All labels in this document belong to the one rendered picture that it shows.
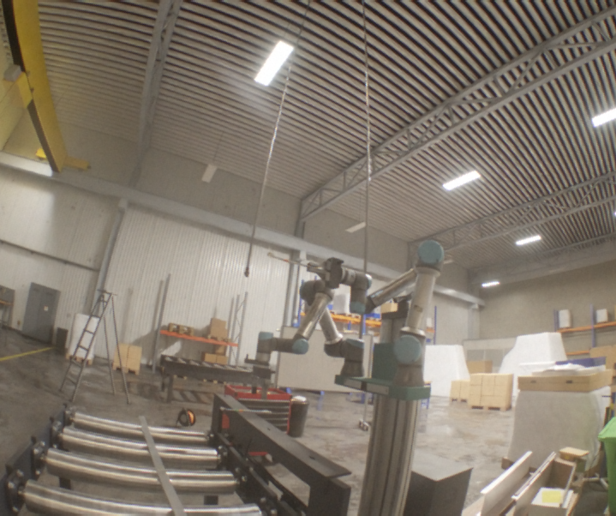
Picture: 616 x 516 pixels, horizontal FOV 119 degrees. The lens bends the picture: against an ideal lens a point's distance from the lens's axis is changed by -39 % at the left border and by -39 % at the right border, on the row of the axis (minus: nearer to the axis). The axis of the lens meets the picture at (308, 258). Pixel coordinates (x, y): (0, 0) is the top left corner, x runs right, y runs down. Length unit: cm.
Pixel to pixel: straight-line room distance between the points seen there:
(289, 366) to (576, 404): 480
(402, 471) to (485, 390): 762
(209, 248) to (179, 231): 137
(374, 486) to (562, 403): 246
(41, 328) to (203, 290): 631
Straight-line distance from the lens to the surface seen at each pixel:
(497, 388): 906
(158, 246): 1159
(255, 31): 812
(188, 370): 635
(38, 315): 1139
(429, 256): 129
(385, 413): 182
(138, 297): 1126
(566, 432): 381
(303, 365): 591
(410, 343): 123
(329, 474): 87
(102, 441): 160
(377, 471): 193
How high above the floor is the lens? 151
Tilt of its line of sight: 18 degrees up
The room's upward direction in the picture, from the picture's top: 6 degrees clockwise
